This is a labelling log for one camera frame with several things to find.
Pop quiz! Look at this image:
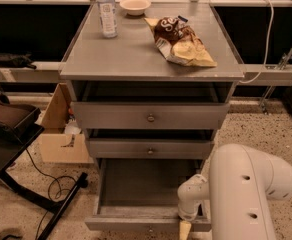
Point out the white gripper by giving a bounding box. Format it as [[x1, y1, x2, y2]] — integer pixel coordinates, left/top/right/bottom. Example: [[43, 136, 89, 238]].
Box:
[[177, 174, 209, 240]]

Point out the grey bottom drawer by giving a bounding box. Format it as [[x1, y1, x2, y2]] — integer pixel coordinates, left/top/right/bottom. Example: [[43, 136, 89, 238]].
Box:
[[85, 159, 201, 233]]

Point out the grey drawer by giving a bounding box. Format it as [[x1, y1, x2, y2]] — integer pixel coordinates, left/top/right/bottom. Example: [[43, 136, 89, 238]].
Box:
[[72, 102, 229, 130], [86, 139, 214, 159], [85, 159, 201, 233]]

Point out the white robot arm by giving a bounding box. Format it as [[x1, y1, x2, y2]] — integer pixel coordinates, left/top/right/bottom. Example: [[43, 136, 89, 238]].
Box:
[[177, 144, 292, 240]]

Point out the grey middle drawer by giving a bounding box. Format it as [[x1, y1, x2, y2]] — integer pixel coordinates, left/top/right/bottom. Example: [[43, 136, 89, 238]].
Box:
[[86, 139, 214, 159]]

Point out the grey top drawer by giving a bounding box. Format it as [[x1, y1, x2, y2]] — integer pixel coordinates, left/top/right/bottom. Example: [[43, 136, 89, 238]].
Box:
[[72, 102, 229, 130]]

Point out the grey drawer cabinet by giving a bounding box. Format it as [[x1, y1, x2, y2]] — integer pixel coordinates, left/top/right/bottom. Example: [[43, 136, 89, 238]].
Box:
[[61, 2, 243, 163]]

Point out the cardboard box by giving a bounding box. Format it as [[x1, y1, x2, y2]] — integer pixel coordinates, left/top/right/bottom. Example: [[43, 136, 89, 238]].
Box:
[[38, 83, 93, 163]]

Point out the yellow brown chip bag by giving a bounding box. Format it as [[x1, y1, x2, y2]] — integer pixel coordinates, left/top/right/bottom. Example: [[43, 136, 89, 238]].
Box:
[[145, 16, 217, 67]]

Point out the black stand with tray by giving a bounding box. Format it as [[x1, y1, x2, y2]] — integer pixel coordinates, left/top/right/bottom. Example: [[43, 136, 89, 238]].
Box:
[[0, 67, 89, 240]]

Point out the brown padded seat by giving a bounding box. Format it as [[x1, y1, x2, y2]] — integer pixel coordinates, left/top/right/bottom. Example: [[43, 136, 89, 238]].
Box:
[[0, 93, 40, 134]]

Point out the white paper bowl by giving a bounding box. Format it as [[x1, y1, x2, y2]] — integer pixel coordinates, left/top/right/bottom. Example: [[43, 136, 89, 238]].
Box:
[[120, 0, 151, 16]]

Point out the clear plastic water bottle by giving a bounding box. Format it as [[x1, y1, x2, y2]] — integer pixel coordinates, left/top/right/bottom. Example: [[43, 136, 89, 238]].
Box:
[[96, 0, 117, 38]]

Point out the metal rail frame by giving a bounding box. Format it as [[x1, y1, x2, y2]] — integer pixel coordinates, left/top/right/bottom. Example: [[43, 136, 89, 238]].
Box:
[[0, 0, 292, 103]]

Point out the white hanging cable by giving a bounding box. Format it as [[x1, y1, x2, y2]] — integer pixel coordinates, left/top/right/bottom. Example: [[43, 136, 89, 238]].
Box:
[[238, 0, 275, 85]]

